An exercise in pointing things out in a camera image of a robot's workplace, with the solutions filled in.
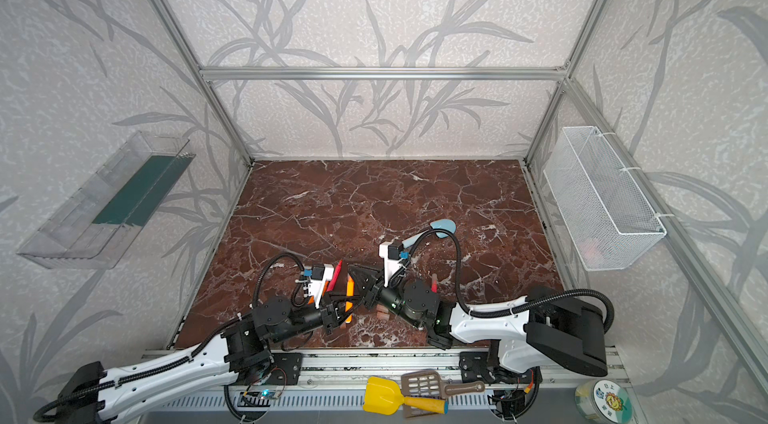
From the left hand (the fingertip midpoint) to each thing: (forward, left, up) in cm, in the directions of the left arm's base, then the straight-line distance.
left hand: (364, 294), depth 69 cm
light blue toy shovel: (+28, -20, -16) cm, 38 cm away
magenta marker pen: (+2, +6, +6) cm, 9 cm away
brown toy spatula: (-16, -16, -16) cm, 28 cm away
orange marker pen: (0, +3, +1) cm, 3 cm away
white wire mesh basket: (+10, -51, +19) cm, 55 cm away
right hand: (+5, +3, +5) cm, 8 cm away
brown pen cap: (0, -4, -17) cm, 17 cm away
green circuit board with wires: (-19, +28, -19) cm, 39 cm away
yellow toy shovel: (-19, -5, -17) cm, 26 cm away
